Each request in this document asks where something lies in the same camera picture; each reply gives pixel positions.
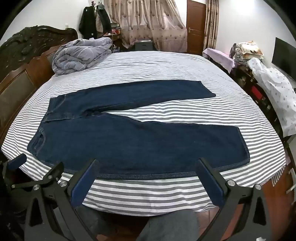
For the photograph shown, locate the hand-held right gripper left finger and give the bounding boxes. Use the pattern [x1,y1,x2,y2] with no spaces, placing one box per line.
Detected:
[24,159,100,241]

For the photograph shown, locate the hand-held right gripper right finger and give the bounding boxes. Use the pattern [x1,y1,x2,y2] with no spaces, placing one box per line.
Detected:
[196,158,270,241]

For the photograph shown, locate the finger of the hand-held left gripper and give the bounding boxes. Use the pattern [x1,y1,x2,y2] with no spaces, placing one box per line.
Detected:
[5,153,27,174]
[40,161,64,186]

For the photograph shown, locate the dark blue denim pants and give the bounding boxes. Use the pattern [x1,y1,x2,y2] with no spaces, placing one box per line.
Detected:
[27,79,251,181]

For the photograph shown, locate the person's left leg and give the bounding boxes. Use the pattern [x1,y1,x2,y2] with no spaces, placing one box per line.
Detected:
[74,205,144,241]

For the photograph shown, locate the person's leg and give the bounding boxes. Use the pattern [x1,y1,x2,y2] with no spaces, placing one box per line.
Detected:
[136,209,200,241]
[74,205,144,241]

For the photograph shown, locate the person's right leg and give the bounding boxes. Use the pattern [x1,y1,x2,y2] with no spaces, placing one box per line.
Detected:
[136,209,200,241]

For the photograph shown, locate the carved wooden headboard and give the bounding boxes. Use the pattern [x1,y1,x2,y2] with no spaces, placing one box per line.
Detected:
[0,25,79,144]

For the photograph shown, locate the white floral cloth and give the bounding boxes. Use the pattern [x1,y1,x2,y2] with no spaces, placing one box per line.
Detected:
[248,57,296,137]

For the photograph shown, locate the grey folded duvet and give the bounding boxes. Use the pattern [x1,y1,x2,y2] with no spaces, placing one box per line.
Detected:
[52,37,113,76]

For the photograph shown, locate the purple cloth cover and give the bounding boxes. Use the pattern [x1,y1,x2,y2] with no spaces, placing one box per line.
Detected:
[202,47,236,73]

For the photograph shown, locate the striped bed sheet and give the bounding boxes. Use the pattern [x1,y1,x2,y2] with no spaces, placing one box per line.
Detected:
[0,50,288,217]

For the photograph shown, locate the black flat television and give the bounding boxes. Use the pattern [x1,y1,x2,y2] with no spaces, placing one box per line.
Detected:
[271,37,296,82]

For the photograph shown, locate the dark storage box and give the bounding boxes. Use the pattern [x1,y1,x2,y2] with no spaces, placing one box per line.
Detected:
[135,40,153,51]

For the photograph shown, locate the black hanging jacket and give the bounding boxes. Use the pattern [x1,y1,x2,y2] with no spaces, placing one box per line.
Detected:
[79,6,97,39]

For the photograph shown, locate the pile of colourful clothes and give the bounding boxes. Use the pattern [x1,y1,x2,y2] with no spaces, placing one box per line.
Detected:
[110,22,122,37]

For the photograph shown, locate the brown wooden door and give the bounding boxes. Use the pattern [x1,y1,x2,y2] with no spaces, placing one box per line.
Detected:
[186,0,207,55]

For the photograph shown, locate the grey hanging coat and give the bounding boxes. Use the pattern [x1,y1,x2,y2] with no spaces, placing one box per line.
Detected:
[95,3,112,33]

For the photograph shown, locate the striped beige curtain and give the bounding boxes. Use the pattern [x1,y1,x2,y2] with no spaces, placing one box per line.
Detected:
[206,0,220,49]

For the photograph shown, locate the pink patterned curtain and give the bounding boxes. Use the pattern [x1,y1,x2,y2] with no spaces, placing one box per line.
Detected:
[103,0,187,53]

